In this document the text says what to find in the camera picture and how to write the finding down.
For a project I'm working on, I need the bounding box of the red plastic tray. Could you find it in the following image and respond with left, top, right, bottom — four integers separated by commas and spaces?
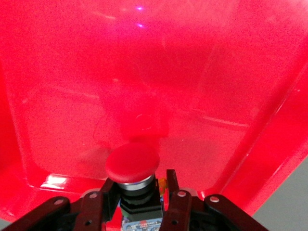
0, 0, 308, 223

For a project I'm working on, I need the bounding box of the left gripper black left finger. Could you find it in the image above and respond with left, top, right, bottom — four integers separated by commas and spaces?
0, 178, 121, 231

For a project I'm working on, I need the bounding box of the red mushroom push button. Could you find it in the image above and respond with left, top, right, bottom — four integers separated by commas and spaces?
106, 142, 167, 231

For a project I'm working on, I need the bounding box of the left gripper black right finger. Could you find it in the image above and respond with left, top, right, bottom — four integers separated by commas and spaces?
160, 169, 268, 231

